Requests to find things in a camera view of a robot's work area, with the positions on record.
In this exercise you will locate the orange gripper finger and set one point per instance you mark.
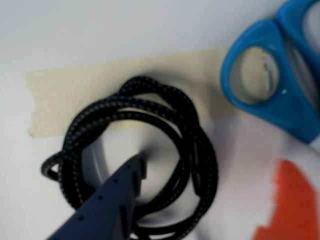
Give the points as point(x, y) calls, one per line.
point(292, 205)

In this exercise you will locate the blue-grey gripper finger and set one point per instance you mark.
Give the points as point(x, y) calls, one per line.
point(105, 212)

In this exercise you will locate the wide masking tape strip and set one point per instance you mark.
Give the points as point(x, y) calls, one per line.
point(62, 95)

